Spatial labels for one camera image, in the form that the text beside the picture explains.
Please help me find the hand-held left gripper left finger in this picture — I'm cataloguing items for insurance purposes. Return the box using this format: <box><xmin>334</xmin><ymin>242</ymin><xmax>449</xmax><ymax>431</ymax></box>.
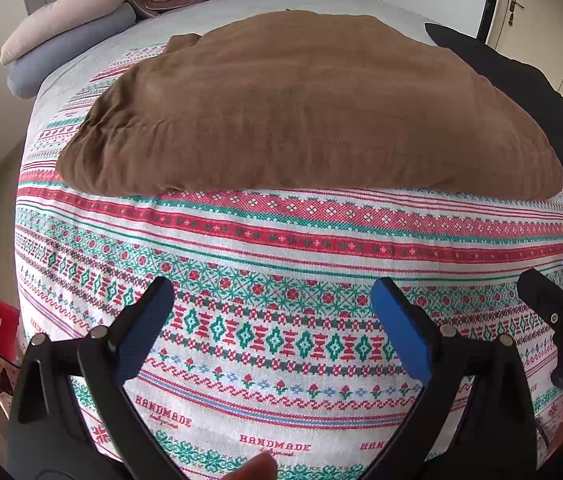
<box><xmin>6</xmin><ymin>276</ymin><xmax>176</xmax><ymax>480</ymax></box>

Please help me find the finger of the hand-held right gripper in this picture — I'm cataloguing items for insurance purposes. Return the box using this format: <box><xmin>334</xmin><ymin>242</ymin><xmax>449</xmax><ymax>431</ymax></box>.
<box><xmin>516</xmin><ymin>269</ymin><xmax>563</xmax><ymax>341</ymax></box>

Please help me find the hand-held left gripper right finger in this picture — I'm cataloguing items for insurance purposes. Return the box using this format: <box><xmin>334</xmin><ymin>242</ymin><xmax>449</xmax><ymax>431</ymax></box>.
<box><xmin>370</xmin><ymin>277</ymin><xmax>547</xmax><ymax>480</ymax></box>

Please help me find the brown jacket with fur collar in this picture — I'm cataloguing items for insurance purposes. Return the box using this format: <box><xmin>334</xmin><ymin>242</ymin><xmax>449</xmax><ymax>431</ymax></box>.
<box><xmin>56</xmin><ymin>10</ymin><xmax>563</xmax><ymax>198</ymax></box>

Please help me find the person's left hand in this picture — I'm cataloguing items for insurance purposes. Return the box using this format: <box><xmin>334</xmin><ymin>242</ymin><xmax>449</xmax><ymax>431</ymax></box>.
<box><xmin>212</xmin><ymin>457</ymin><xmax>278</xmax><ymax>480</ymax></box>

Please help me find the red green patterned blanket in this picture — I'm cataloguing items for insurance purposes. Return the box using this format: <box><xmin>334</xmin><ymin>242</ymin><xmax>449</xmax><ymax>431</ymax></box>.
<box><xmin>14</xmin><ymin>42</ymin><xmax>563</xmax><ymax>480</ymax></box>

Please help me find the black folded jacket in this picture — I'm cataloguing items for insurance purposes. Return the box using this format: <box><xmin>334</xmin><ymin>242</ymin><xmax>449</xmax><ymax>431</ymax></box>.
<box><xmin>424</xmin><ymin>22</ymin><xmax>563</xmax><ymax>256</ymax></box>

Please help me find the blue-grey pillow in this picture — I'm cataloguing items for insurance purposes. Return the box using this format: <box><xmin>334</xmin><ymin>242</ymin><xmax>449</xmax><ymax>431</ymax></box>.
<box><xmin>6</xmin><ymin>2</ymin><xmax>137</xmax><ymax>100</ymax></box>

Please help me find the bed with grey sheet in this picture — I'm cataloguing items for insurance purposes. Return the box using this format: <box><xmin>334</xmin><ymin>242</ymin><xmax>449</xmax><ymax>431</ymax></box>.
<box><xmin>36</xmin><ymin>0</ymin><xmax>437</xmax><ymax>111</ymax></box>

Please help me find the pale pink pillow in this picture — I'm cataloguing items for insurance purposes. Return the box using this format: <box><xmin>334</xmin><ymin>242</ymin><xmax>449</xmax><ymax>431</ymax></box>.
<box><xmin>0</xmin><ymin>0</ymin><xmax>127</xmax><ymax>66</ymax></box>

